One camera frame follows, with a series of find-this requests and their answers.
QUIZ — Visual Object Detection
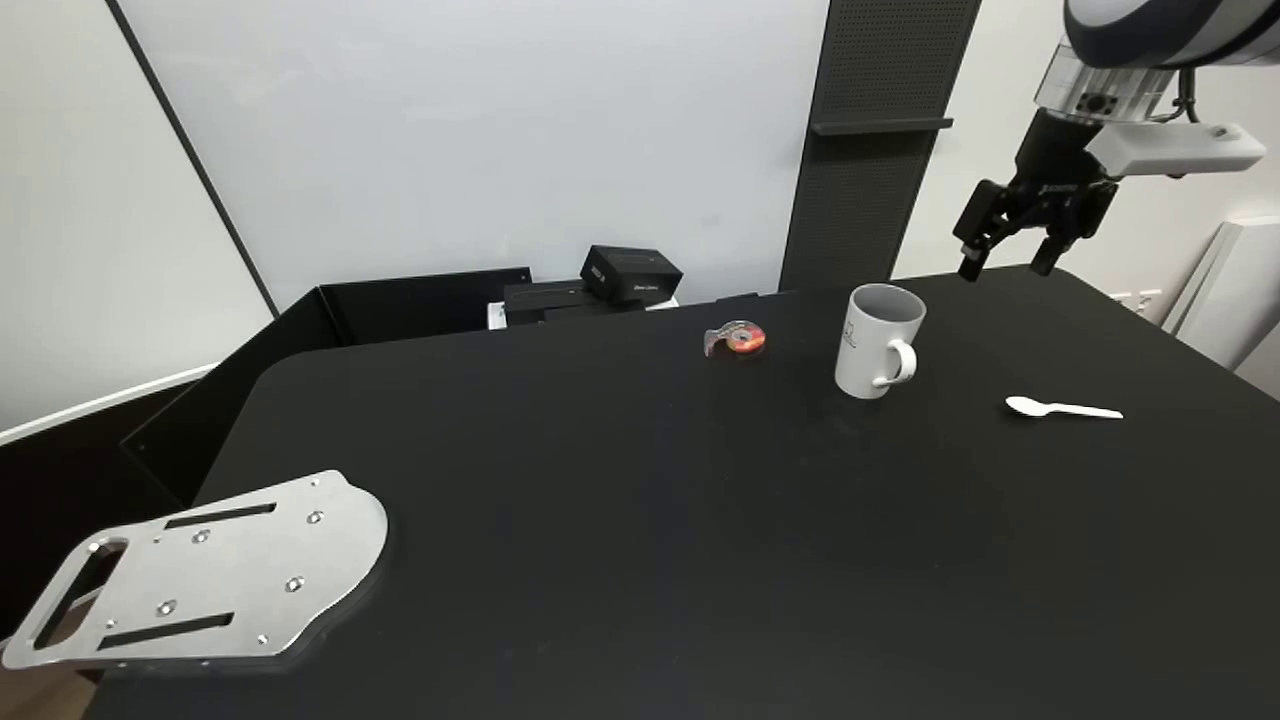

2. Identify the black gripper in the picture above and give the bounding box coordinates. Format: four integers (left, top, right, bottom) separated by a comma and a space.
949, 106, 1125, 284

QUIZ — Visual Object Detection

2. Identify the white plastic spoon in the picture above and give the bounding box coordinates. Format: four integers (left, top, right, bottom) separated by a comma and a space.
1000, 390, 1129, 429

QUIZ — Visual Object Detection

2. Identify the white ceramic mug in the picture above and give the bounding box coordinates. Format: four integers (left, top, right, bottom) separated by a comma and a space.
832, 278, 931, 402

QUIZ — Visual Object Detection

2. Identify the black vertical pillar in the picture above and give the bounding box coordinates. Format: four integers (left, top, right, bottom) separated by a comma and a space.
777, 0, 986, 296

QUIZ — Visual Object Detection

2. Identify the black box with label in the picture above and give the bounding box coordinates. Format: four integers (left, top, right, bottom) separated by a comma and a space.
575, 240, 690, 315

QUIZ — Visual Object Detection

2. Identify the silver metal mounting plate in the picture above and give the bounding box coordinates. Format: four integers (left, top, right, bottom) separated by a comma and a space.
0, 464, 391, 672

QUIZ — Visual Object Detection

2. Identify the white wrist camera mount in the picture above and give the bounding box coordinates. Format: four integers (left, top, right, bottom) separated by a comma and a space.
1085, 115, 1267, 181

